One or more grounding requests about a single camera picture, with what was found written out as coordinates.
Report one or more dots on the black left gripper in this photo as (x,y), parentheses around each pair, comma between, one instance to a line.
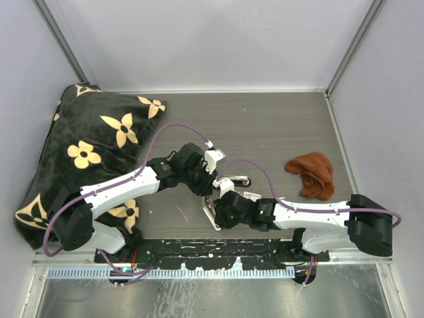
(205,187)

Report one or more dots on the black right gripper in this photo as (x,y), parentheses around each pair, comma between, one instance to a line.
(220,218)

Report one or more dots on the red white staple box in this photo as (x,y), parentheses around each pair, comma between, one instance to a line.
(252,196)

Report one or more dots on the black stapler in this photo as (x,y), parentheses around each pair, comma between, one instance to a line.
(239,181)

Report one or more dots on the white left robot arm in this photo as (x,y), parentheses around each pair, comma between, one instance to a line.
(75,211)

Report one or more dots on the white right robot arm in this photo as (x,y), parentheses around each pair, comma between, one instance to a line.
(357,223)

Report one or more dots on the orange brown cloth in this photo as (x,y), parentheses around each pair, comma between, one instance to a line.
(316,173)

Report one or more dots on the black floral cushion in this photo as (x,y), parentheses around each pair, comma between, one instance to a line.
(94,136)

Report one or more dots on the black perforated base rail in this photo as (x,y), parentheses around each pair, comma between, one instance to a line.
(214,254)

